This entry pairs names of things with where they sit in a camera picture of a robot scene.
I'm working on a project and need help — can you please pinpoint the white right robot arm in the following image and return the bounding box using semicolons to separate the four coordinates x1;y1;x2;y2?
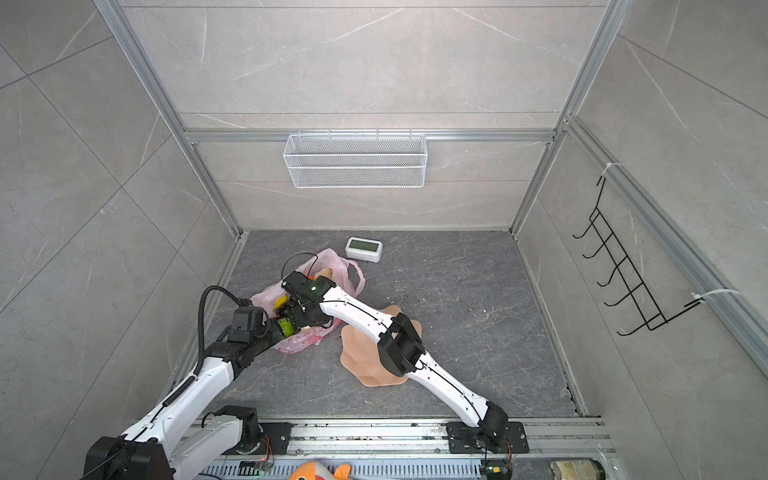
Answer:
277;271;509;452

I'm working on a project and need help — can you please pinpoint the pink plastic shopping bag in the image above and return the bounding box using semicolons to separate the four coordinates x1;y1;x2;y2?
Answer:
250;248;366;354

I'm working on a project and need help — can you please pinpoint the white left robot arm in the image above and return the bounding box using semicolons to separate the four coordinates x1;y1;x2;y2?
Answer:
82;285;292;479

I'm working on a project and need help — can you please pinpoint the pink wavy plate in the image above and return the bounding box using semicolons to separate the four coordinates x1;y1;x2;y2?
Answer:
340;323;408;388

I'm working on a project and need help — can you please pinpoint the black wire hook rack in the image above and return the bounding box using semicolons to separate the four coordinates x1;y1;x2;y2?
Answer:
571;177;704;337

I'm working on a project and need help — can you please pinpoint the green fake apple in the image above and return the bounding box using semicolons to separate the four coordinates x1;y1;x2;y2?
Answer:
277;317;295;338

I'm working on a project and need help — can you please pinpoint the orange plush toy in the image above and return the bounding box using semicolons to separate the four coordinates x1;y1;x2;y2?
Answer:
289;461;351;480

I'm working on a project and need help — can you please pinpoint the white wire mesh basket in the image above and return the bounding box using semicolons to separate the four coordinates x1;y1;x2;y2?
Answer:
283;133;428;189

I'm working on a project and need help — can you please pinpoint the white digital clock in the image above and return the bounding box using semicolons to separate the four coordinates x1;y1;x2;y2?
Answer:
345;236;383;263

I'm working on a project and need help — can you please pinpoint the yellow fake lemon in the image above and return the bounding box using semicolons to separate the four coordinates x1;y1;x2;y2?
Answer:
274;295;289;311

